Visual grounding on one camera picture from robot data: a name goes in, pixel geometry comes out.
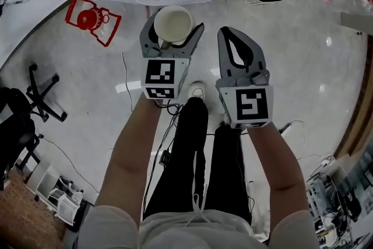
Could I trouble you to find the black office chair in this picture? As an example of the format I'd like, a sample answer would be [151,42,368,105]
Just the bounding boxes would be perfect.
[0,63,68,187]

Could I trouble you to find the person's left forearm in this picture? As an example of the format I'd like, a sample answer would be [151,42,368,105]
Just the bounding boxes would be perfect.
[94,92,163,228]

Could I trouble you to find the small black adapter box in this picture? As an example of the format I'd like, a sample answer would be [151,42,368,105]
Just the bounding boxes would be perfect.
[159,149,173,169]

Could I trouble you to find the cluttered equipment shelf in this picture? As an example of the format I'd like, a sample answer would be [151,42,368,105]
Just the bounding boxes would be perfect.
[305,154,373,246]

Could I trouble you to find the grey flat box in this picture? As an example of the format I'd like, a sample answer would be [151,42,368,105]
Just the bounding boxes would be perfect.
[340,11,373,36]

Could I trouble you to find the white drawstring cord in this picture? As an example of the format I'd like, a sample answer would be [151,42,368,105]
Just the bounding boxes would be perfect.
[185,150,217,229]

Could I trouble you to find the person's black trousers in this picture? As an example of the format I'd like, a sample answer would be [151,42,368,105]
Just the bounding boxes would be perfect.
[142,97,253,226]

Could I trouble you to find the white cup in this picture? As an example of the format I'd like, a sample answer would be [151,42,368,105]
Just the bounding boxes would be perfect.
[153,5,196,51]

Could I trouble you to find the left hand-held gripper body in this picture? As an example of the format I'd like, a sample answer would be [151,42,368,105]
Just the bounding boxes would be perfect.
[140,47,191,101]

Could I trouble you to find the black floor cable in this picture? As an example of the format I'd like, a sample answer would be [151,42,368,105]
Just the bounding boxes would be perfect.
[37,133,100,194]

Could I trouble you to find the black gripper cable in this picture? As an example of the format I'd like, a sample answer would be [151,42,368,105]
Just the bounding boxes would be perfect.
[142,99,185,213]

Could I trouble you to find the white wire rack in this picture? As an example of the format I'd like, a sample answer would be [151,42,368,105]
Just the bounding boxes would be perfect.
[47,174,86,226]

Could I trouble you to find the person's white shirt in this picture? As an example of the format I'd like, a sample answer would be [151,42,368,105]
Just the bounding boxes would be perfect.
[78,205,322,249]

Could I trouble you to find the person's white shoe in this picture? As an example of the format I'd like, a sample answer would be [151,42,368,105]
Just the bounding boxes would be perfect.
[187,81,206,101]

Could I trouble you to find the thin white floor cable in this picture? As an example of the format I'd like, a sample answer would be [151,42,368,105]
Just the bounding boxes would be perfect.
[120,51,135,103]

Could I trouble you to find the person's right forearm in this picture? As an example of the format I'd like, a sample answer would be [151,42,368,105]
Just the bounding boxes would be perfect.
[247,121,310,224]

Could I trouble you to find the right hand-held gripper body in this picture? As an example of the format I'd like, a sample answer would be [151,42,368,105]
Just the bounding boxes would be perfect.
[215,70,275,129]

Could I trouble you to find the white flat panels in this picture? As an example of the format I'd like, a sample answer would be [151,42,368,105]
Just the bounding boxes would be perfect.
[26,159,61,197]

